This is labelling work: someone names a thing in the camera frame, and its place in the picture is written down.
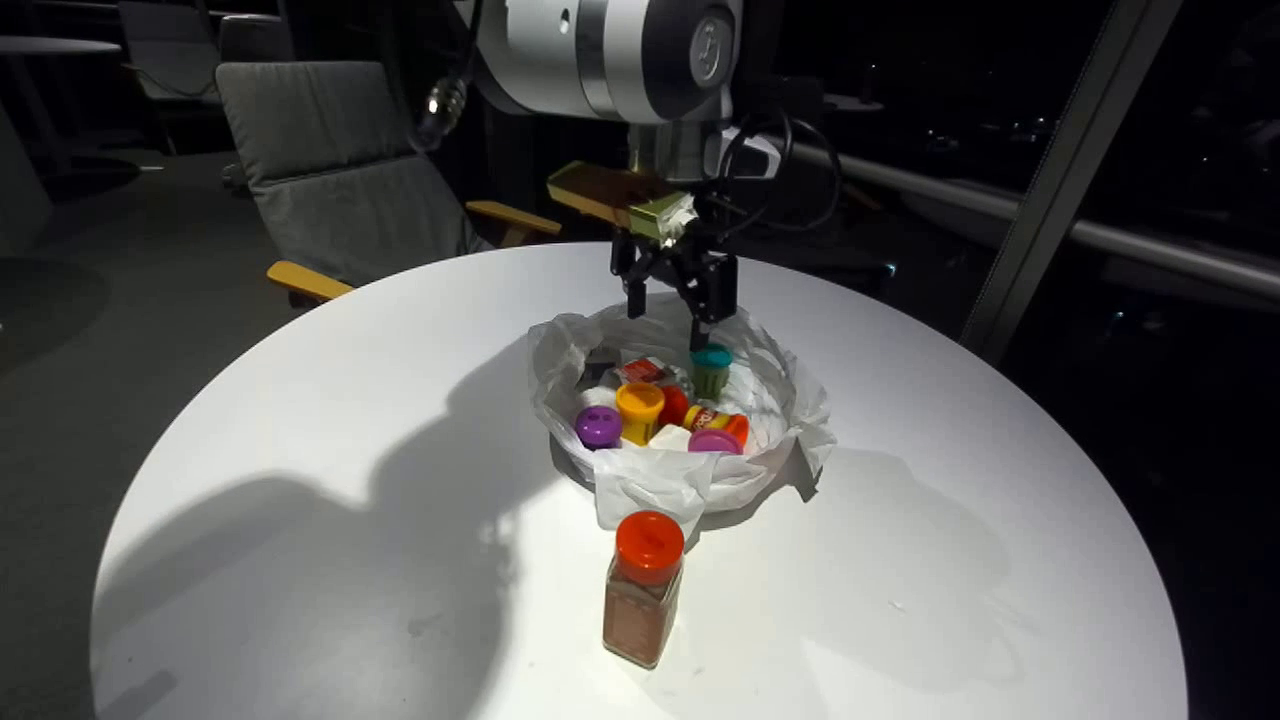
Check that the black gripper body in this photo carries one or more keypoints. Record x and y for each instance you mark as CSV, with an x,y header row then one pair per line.
x,y
675,256

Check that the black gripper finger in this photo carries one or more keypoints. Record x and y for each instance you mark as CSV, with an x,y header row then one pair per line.
x,y
714,298
632,290

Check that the spice jar with red lid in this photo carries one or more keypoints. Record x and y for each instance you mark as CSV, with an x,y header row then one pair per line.
x,y
641,602

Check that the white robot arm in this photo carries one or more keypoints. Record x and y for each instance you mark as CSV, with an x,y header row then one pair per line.
x,y
600,54

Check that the white box with red label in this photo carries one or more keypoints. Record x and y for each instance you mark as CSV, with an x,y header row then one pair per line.
x,y
641,370

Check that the purple lid container with holes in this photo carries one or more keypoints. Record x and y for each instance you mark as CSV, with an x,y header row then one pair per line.
x,y
596,426

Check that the white plastic bag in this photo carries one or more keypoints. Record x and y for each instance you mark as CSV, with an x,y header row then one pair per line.
x,y
784,426

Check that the grey chair with wooden armrests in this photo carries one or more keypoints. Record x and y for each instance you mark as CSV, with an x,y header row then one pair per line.
x,y
345,175

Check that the grey background chair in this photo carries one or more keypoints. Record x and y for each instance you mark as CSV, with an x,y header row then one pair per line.
x,y
172,45

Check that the yellowish wrist camera block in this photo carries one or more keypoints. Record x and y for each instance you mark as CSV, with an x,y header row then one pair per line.
x,y
623,201

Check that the vertical window post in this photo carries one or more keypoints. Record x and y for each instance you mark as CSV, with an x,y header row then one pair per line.
x,y
1066,175

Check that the horizontal metal rail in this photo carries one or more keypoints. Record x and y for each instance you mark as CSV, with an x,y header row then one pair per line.
x,y
1134,243

